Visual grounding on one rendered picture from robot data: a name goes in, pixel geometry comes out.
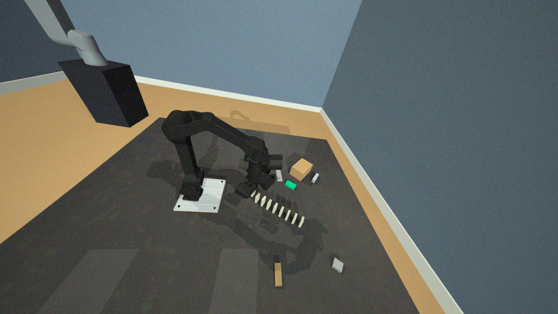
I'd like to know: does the green rectangular block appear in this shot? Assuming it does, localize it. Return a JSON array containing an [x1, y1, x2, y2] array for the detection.
[[285, 180, 296, 190]]

